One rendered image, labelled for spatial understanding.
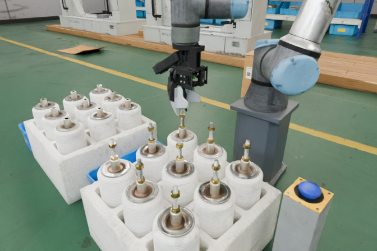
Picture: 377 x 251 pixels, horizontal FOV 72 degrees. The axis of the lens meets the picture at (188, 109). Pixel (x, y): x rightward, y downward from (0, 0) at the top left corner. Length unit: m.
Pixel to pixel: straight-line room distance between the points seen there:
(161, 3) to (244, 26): 1.18
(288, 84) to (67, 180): 0.75
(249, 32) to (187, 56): 1.92
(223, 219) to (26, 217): 0.67
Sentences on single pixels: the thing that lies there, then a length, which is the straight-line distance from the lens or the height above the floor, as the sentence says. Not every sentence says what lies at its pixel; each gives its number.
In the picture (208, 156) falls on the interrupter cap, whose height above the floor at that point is 0.25.
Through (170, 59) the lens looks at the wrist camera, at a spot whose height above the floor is 0.50.
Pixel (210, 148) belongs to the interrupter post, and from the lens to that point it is 0.74.
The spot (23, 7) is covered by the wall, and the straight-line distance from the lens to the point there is 7.12.
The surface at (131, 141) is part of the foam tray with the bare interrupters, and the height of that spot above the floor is 0.14.
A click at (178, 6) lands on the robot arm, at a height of 0.64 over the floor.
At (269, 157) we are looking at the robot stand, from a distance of 0.97.
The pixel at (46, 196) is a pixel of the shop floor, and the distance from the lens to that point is 1.10.
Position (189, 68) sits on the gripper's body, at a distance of 0.69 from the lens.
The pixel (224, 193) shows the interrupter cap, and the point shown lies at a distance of 0.62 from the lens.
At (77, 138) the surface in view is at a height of 0.22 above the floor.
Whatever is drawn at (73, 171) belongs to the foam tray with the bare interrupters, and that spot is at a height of 0.13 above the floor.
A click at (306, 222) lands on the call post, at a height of 0.28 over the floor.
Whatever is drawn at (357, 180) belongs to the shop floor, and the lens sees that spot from 1.23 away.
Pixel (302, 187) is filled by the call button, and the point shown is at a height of 0.33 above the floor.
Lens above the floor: 0.67
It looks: 25 degrees down
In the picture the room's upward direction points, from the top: straight up
